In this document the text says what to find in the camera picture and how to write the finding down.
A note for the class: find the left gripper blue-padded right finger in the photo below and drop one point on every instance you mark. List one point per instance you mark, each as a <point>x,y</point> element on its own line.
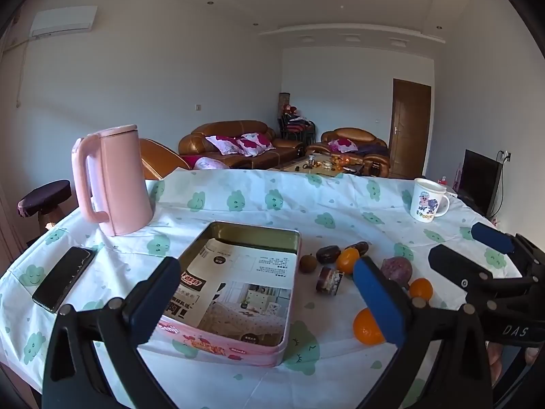
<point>459,376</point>

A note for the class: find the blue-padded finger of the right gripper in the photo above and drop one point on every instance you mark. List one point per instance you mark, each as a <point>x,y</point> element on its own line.
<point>457,269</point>
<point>493,238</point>

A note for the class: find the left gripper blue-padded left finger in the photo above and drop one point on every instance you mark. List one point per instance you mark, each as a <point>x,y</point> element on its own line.
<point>73,375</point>

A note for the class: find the small orange mandarin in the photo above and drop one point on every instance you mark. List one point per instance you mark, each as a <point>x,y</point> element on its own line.
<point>421,288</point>

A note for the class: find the purple passion fruit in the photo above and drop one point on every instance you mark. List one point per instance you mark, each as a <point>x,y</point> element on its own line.
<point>397,269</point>

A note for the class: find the orange tangerine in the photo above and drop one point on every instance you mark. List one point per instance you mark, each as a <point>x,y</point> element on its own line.
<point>366,329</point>

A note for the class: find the large orange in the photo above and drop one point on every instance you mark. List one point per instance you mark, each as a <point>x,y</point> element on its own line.
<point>347,259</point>

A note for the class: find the person's right hand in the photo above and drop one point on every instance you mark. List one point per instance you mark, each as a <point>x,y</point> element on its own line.
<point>495,359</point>

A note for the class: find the black television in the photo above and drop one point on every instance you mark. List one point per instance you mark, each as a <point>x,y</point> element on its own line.
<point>479,181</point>

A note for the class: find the white cartoon mug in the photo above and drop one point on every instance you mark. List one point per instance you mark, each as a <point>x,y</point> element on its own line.
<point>429,201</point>

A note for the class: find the black smartphone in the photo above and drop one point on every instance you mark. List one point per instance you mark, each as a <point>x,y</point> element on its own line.
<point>57,284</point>

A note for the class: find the dark brown date right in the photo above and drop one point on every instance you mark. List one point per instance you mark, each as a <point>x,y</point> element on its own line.
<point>362,247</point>

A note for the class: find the dark brown date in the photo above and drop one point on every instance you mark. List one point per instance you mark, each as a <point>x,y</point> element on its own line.
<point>328,254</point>
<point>362,247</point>

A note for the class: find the dark brown date left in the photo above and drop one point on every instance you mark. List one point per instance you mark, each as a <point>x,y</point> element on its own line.
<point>328,254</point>

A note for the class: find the brown leather armchair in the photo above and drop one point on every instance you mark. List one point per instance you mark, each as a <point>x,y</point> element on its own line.
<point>372,152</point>

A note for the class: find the brown wooden door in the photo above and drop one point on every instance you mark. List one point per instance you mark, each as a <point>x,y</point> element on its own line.
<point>410,128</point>

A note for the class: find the pink metal tin box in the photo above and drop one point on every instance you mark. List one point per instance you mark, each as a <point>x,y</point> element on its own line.
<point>266,238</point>

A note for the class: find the brown round longan fruit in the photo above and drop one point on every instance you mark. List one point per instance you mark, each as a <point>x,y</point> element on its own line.
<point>307,264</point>

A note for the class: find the pink armchair cushion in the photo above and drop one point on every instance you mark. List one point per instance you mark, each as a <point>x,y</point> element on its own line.
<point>342,145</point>

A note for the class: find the coffee table with items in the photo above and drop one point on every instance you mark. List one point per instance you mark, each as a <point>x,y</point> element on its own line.
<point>321,165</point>

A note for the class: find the printed paper sheet in tin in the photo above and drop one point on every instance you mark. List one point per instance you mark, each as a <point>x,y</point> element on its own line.
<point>237,292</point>

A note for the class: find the dark round stool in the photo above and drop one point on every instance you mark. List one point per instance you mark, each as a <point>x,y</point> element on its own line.
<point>44,202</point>

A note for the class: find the pink electric kettle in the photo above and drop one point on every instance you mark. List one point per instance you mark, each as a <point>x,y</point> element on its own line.
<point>109,180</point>

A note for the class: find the stacked dark chairs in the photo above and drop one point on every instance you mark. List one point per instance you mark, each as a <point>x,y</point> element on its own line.
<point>294,126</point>

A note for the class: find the brown leather long sofa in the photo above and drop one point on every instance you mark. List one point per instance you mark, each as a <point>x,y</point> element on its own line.
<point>195,144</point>

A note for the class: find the white magenta pillow right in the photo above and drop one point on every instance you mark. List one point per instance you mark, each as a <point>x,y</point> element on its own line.
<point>254,144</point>

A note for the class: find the white magenta pillow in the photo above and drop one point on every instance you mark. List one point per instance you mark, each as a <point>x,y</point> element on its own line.
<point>254,144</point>
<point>225,145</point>

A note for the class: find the white magenta pillow left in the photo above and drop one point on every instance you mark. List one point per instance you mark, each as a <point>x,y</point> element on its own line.
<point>225,145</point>

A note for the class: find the white air conditioner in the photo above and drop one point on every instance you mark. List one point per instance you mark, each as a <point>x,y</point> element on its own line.
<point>70,19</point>

